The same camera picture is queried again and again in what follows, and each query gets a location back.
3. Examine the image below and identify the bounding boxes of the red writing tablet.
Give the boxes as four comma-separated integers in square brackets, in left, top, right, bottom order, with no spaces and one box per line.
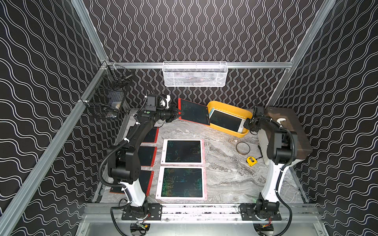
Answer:
[178,98,210,126]
[110,170,154,196]
[138,147,157,167]
[142,127,159,143]

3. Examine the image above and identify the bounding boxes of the yellow plastic storage tray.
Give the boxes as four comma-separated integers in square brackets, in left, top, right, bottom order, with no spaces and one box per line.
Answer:
[207,101,253,138]

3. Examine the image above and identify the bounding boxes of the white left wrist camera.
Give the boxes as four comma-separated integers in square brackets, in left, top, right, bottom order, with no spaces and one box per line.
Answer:
[159,95,171,109]

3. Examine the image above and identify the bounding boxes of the white writing tablet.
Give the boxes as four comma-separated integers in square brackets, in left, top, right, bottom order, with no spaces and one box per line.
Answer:
[160,139,205,165]
[156,166,207,201]

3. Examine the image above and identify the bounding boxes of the white toolbox brown lid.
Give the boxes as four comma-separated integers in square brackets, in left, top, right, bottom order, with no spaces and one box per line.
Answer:
[258,107,313,167]

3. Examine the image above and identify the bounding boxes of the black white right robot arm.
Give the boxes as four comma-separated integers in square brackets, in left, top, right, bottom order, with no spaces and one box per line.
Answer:
[244,107,298,220]

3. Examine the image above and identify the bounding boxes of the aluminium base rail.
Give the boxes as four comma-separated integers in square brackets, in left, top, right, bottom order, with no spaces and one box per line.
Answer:
[81,203,322,223]

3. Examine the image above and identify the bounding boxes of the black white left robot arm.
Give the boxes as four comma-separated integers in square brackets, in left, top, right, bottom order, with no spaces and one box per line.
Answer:
[98,94,181,220]

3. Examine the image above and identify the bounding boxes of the white wire mesh basket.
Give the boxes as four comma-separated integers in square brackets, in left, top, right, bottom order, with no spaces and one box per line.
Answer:
[162,62,228,88]

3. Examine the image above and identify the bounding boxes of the yellow tape measure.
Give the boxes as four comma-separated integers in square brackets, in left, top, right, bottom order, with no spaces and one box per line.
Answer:
[246,156,258,167]

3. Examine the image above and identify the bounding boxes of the black wire mesh basket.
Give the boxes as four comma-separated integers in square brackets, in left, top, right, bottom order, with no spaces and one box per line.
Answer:
[84,64,134,120]

